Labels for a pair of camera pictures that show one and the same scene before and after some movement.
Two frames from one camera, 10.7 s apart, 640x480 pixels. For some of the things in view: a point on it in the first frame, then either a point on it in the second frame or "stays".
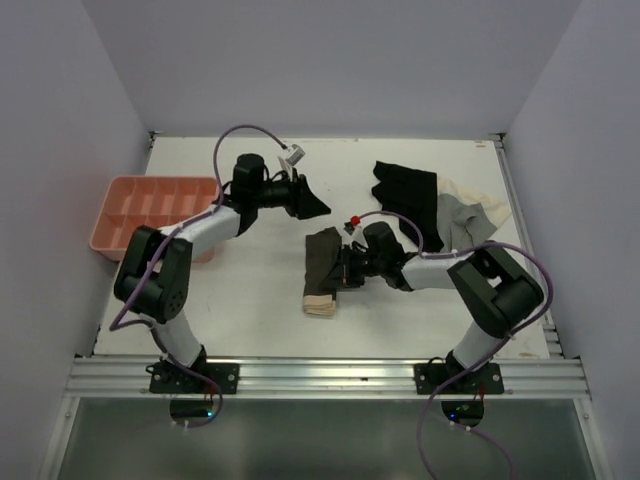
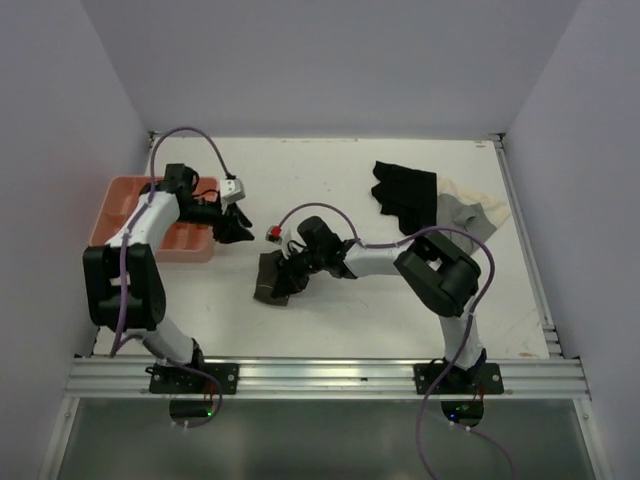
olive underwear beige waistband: x=324 y=273 to x=263 y=291
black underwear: x=413 y=194 stays
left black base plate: x=169 y=378 stays
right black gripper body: x=356 y=264 to x=299 y=266
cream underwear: x=496 y=209 stays
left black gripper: x=301 y=202 to x=232 y=225
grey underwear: x=462 y=226 stays
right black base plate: x=485 y=380 stays
